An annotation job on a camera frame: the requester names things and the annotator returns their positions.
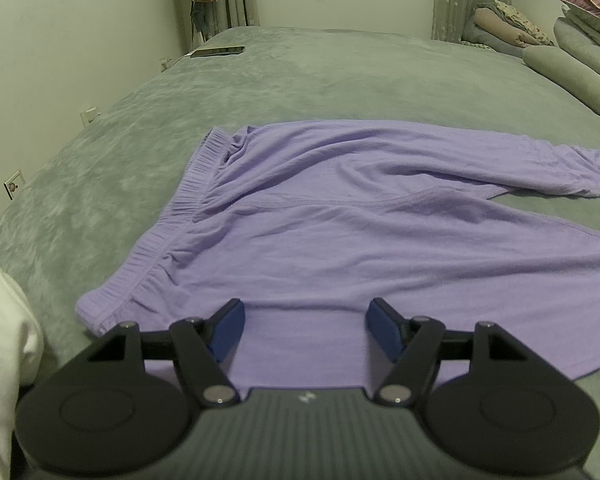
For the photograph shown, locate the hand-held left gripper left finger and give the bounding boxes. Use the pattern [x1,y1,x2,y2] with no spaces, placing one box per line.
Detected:
[87,298,246,407]

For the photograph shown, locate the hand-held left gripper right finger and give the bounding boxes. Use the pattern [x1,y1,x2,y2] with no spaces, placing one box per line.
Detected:
[367,297,528,407]

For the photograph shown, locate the purple pants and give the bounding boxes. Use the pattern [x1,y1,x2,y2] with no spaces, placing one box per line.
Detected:
[75,120,600,382]

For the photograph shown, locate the person's white clothing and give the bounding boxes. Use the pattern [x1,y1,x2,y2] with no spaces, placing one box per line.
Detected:
[0,259,47,480]

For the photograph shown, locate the black phone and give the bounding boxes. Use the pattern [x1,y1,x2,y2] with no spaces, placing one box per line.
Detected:
[189,45,246,60]

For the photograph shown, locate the dark hanging garment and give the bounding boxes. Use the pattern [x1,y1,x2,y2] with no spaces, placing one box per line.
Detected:
[189,0,216,42]

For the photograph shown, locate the grey pillow roll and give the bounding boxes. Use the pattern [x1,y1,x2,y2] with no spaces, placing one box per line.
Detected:
[522,44,600,112]

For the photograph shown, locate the beige and floral pillows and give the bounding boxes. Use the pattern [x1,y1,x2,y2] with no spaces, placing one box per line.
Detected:
[472,5,542,47]
[495,0,557,47]

